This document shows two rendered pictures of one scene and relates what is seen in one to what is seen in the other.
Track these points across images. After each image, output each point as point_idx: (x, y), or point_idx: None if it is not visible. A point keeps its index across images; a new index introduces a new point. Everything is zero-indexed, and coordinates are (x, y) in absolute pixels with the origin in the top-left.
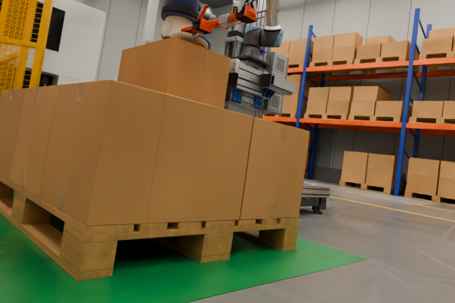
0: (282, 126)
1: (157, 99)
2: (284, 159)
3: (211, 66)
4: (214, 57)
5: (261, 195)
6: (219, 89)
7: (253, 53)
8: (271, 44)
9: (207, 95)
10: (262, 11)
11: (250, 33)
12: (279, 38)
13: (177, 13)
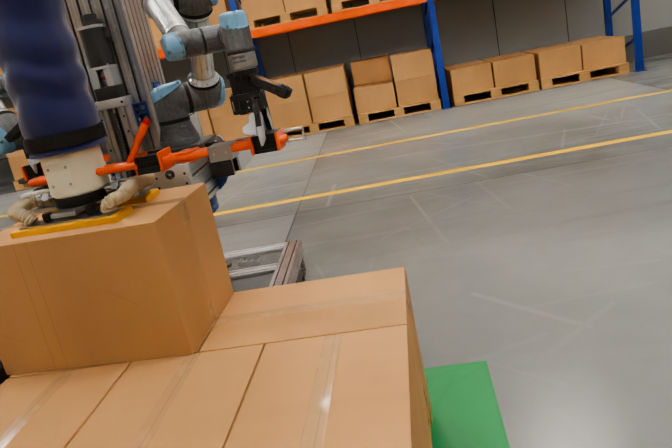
0: (406, 297)
1: (413, 440)
2: (413, 330)
3: (197, 220)
4: (194, 203)
5: (423, 397)
6: (215, 244)
7: (191, 133)
8: (211, 106)
9: (210, 268)
10: (295, 130)
11: (170, 99)
12: (224, 95)
13: (80, 149)
